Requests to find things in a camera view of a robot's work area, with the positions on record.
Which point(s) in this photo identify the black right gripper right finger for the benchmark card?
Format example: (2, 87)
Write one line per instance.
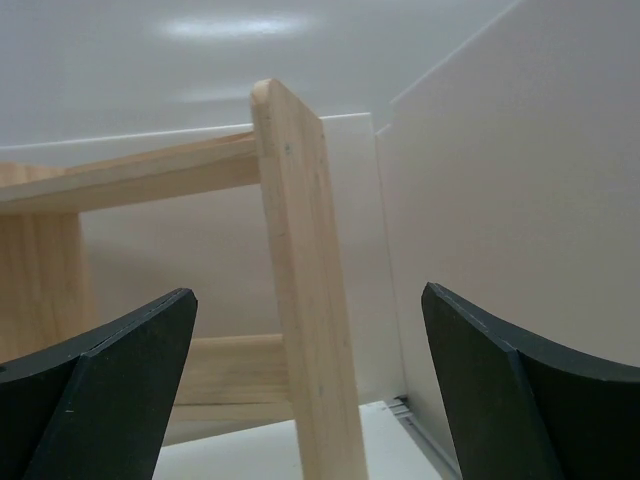
(520, 406)

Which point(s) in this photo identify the wooden two-tier shelf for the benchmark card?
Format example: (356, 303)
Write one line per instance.
(306, 373)

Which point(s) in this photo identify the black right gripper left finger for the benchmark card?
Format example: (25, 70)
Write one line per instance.
(97, 406)

